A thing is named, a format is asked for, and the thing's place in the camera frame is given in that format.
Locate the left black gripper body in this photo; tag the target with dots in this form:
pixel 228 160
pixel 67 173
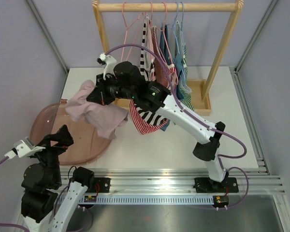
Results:
pixel 50 156

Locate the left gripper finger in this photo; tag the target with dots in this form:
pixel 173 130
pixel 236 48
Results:
pixel 62 135
pixel 64 142

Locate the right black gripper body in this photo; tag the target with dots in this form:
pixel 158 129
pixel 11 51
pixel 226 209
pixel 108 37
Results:
pixel 110 87

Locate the pink tank top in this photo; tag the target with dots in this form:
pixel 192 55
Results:
pixel 105 118

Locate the black white striped tank top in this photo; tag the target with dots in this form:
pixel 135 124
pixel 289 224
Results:
pixel 146 121

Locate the red white striped tank top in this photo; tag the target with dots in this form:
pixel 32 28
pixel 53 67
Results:
pixel 155 48

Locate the pink wire hanger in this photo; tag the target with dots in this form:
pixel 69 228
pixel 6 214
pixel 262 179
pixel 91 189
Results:
pixel 147 65
pixel 127 27
pixel 167 69

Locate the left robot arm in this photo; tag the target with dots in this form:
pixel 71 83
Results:
pixel 42 179

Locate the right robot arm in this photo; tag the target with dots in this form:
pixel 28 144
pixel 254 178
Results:
pixel 126 82

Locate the blue tank top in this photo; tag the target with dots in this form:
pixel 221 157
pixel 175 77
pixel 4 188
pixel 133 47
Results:
pixel 176 58

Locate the green white striped tank top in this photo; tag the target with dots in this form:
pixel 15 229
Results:
pixel 183 52

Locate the pink plastic basin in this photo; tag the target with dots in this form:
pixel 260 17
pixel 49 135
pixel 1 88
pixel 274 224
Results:
pixel 87 146

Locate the wooden clothes rack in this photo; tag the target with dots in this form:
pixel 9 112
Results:
pixel 201 88

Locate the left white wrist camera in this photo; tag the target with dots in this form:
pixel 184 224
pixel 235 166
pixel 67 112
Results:
pixel 23 148

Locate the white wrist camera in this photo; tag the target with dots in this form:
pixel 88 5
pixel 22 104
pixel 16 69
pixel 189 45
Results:
pixel 108 62
pixel 23 148

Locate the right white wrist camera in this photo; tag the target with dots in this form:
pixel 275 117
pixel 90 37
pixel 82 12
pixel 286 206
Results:
pixel 108 62

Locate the white slotted cable duct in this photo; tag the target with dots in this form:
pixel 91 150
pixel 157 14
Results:
pixel 148 199

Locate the blue wire hanger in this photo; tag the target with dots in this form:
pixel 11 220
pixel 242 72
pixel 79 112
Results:
pixel 175 18
pixel 182 14

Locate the aluminium mounting rail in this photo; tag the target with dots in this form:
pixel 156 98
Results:
pixel 180 182

